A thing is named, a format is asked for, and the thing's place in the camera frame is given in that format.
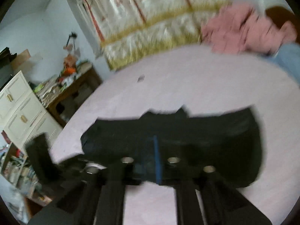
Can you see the small dark object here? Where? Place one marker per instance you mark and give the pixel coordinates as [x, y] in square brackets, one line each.
[141, 78]

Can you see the wooden side table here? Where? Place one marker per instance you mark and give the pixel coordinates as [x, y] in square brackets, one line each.
[70, 93]

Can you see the wooden headboard with white trim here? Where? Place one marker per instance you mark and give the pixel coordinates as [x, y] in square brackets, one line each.
[280, 16]

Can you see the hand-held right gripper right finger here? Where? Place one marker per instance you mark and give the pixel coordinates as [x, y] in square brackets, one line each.
[186, 192]

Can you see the clutter pile on table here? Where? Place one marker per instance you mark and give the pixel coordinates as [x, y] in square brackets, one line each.
[63, 77]

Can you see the cream cabinet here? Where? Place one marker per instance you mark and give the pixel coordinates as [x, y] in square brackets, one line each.
[21, 112]

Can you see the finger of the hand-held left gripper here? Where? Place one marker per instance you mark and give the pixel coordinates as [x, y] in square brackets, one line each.
[42, 159]

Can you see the light blue cloth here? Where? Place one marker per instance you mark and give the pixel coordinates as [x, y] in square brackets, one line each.
[289, 56]

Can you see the pink quilt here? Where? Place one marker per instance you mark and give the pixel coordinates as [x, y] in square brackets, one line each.
[241, 28]

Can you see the bed with pink sheet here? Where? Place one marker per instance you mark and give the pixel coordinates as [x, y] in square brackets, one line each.
[187, 79]

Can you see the wall hook with hanging items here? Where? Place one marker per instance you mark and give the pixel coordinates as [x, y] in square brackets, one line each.
[71, 41]

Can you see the cluttered low shelf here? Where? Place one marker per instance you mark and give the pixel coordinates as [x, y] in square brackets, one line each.
[18, 175]

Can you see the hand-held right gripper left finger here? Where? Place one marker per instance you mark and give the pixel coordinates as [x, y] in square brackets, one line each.
[143, 170]

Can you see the black jacket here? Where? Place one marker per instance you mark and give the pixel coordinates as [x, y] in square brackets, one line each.
[211, 140]

